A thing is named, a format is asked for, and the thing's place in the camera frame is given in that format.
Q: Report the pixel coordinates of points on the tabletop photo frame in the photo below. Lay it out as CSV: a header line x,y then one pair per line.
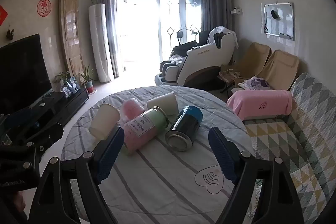
x,y
73,85

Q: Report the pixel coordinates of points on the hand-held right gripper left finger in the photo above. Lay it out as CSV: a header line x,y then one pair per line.
x,y
110,153

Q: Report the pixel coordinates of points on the folding stool with cloth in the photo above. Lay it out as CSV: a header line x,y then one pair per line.
x,y
229,75

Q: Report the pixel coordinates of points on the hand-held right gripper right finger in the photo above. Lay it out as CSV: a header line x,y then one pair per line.
x,y
223,157

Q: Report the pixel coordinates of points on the pink and green can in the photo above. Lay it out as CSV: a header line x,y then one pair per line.
x,y
144,127

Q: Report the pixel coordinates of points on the black television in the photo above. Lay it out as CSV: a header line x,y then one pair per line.
x,y
21,71

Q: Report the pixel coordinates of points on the red wall banner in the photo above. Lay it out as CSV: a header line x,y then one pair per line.
x,y
2,15

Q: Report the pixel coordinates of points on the black television cabinet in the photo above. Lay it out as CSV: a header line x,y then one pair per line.
x,y
69,106

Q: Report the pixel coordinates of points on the potted plant in red pot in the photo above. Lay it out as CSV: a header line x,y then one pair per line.
x,y
88,82

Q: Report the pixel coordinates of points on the blue metal can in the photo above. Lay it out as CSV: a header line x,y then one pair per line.
x,y
183,127

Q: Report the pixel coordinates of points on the glass ball ornament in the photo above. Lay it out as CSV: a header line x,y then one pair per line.
x,y
65,91

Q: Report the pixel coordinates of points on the pink towel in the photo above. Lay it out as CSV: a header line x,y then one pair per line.
x,y
258,104

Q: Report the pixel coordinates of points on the sofa with patterned cover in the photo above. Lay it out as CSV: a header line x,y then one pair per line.
x,y
302,140

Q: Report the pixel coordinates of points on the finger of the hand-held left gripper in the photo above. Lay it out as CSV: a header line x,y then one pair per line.
x,y
17,117
44,134

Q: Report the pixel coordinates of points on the white standing air conditioner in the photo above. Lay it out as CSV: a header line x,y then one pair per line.
x,y
101,43

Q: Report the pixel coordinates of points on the small green potted plant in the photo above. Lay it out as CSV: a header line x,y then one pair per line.
x,y
62,77

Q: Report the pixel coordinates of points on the wall whiteboard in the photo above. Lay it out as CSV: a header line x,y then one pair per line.
x,y
278,20

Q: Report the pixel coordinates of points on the round red wall decoration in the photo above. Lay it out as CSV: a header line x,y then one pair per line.
x,y
43,7

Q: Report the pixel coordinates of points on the white wall shelf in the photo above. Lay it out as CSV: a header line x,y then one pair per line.
x,y
236,11

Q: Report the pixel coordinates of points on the white massage chair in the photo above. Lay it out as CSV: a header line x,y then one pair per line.
x,y
202,61

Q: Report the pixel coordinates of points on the pink plastic cup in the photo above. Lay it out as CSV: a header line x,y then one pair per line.
x,y
132,109

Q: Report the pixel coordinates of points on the white paper cup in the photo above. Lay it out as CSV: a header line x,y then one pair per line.
x,y
164,103
103,120

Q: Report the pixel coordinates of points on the beige sofa cushion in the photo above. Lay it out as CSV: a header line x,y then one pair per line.
x,y
282,70
256,61

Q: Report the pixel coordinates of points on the round table with striped cloth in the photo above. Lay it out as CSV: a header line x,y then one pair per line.
x,y
162,182

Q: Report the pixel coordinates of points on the person's left hand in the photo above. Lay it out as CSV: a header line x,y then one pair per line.
x,y
19,203

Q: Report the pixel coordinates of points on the purple flowered pillow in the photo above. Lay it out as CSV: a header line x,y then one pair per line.
x,y
256,83

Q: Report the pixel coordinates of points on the black metal rack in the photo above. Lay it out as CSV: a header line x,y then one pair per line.
x,y
187,33

